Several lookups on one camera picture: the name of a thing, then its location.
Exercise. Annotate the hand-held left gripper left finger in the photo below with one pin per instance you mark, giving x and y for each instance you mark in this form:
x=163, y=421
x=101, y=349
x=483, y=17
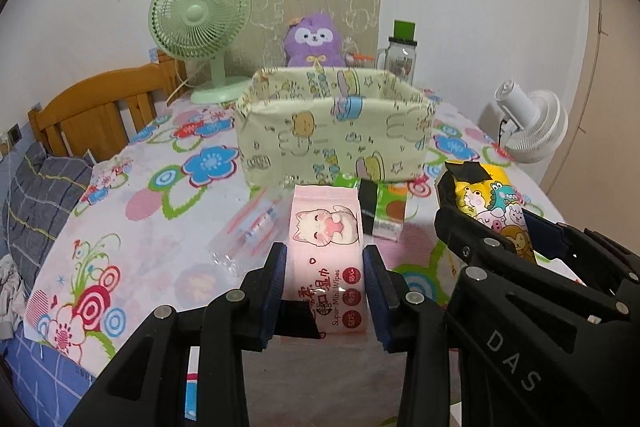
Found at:
x=274, y=292

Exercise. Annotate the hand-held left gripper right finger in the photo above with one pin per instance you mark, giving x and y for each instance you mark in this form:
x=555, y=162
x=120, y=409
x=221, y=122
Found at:
x=376, y=292

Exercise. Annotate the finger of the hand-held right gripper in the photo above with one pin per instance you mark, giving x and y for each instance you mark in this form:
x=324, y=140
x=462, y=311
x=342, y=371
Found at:
x=475, y=239
x=545, y=234

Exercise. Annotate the yellow cartoon tissue pack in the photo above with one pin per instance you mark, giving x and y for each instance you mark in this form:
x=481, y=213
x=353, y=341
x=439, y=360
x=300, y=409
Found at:
x=492, y=202

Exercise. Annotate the pink wet wipes pack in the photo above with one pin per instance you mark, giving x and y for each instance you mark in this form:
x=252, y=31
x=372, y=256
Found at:
x=325, y=232

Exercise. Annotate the printed yellow storage box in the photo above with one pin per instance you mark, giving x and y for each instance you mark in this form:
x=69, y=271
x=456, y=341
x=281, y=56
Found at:
x=325, y=132

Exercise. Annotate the clear plastic bag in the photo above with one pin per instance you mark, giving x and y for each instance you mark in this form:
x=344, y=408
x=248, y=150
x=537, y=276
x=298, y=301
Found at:
x=250, y=227

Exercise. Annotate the green wipes pack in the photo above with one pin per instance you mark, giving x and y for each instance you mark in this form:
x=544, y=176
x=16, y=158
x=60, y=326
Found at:
x=391, y=207

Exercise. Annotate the white standing fan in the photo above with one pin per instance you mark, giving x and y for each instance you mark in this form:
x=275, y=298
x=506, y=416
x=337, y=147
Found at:
x=532, y=122

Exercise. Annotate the beige door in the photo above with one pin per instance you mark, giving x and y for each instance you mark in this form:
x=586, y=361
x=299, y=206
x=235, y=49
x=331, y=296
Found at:
x=615, y=57

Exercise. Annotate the glass jar with green lid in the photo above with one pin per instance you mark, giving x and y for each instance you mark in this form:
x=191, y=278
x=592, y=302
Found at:
x=400, y=57

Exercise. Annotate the small orange lidded container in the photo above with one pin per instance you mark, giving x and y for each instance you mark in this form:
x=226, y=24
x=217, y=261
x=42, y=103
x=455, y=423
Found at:
x=361, y=58

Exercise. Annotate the blue checked bed sheet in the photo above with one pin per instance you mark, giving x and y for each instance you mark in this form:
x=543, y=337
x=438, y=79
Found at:
x=35, y=362

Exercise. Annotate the grey plaid pillow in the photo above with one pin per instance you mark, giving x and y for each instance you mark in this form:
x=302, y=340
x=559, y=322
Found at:
x=40, y=197

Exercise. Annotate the wooden headboard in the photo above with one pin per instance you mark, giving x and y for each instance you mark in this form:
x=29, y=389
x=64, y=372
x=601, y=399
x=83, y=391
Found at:
x=100, y=107

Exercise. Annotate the purple plush toy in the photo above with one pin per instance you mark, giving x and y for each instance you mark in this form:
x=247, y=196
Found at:
x=312, y=38

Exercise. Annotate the crumpled white cloth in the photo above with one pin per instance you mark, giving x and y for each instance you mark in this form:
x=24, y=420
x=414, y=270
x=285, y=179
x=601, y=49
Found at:
x=10, y=297

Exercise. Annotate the green desk fan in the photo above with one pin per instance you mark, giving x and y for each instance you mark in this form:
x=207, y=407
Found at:
x=195, y=14

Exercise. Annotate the blue wall sticker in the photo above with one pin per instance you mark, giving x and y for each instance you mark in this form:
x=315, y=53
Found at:
x=154, y=55

